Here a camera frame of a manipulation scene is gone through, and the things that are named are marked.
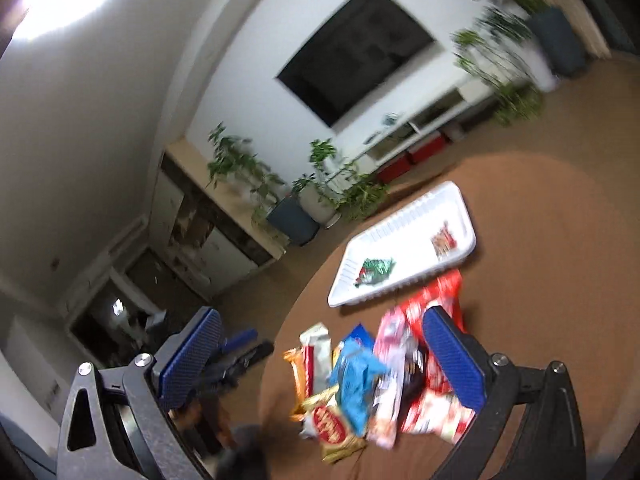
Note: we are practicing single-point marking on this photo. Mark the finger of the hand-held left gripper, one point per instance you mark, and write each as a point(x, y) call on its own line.
point(241, 339)
point(255, 351)

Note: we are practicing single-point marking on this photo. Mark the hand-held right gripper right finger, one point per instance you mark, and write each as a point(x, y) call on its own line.
point(455, 360)

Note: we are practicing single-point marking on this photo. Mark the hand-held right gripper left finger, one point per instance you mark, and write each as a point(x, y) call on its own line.
point(192, 355)

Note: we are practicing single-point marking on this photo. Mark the dark snack packet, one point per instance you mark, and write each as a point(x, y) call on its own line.
point(412, 375)

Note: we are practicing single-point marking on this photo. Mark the orange snack bar packet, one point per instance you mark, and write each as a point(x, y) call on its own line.
point(296, 375)

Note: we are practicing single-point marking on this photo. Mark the white red-striped snack packet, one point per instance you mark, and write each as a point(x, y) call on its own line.
point(316, 355)

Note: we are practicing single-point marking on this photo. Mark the long white translucent snack packet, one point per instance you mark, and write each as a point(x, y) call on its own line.
point(392, 350)

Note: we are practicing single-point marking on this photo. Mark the plain red snack packet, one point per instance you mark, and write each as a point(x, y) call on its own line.
point(440, 287)

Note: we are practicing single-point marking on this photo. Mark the gold red-label snack packet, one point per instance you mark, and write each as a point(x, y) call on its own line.
point(332, 425)

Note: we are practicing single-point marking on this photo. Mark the blue snack packet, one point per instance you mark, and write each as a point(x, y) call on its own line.
point(357, 385)

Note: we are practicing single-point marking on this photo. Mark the white plastic tray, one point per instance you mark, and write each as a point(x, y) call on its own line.
point(400, 230)

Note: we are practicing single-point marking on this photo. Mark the wooden shelf cabinet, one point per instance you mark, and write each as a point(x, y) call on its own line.
point(210, 240)

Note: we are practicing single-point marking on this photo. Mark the red patterned snack packet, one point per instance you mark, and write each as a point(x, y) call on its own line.
point(444, 242)

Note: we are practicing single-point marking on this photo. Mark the green candy packet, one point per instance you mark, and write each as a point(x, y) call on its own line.
point(375, 271)

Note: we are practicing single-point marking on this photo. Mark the tall plant in blue pot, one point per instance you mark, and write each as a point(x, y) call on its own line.
point(290, 220)

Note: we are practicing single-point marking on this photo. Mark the plant in white ribbed pot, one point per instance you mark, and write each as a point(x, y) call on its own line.
point(320, 205)

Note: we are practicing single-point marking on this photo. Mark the low trailing leafy plant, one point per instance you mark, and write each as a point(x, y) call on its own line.
point(365, 195)

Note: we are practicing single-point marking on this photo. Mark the red storage box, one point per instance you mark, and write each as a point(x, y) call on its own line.
point(427, 150)
point(395, 169)

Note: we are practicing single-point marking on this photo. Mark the small white pot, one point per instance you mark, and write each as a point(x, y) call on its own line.
point(454, 132)

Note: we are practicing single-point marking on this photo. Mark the small teal gadget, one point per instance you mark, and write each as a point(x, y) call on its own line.
point(391, 119)

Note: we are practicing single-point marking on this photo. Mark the white television cabinet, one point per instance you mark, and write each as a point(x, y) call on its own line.
point(475, 91)

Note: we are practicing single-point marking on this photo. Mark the plant on tall white planter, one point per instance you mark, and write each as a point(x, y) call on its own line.
point(544, 72)

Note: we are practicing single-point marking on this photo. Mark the large plant in grey pot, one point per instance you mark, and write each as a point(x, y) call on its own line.
point(557, 40)

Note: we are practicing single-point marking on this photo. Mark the black wall television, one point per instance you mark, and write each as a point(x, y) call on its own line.
point(350, 50)

